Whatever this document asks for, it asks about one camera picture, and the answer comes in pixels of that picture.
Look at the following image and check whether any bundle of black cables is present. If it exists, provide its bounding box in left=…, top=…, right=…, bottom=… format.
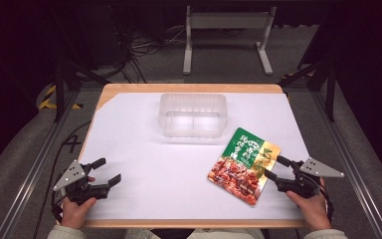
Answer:
left=107, top=6, right=187, bottom=84

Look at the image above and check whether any green and red food packet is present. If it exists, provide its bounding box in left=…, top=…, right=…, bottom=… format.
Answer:
left=207, top=126, right=282, bottom=206

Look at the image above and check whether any black cable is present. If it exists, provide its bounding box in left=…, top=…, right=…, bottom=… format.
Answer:
left=318, top=184, right=335, bottom=224
left=33, top=120, right=93, bottom=239

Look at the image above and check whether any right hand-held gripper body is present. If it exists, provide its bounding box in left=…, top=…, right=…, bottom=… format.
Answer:
left=274, top=156, right=345, bottom=200

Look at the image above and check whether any white metal stand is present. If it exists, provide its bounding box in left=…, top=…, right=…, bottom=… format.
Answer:
left=182, top=5, right=278, bottom=76

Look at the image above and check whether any yellow and black striped tape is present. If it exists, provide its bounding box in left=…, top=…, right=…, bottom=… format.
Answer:
left=38, top=85, right=83, bottom=111

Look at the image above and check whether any person's left hand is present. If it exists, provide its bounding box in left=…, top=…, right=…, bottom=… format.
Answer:
left=60, top=175, right=97, bottom=231

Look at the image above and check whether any clear plastic container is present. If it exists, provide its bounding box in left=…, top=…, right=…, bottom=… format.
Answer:
left=157, top=93, right=229, bottom=139

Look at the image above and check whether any black metal stand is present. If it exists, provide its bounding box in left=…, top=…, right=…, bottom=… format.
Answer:
left=277, top=9, right=342, bottom=122
left=48, top=9, right=112, bottom=123

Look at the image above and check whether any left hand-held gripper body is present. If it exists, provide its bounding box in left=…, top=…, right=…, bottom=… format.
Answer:
left=52, top=159, right=111, bottom=206

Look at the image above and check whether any person's right hand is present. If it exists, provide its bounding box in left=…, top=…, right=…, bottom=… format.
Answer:
left=285, top=176, right=332, bottom=232

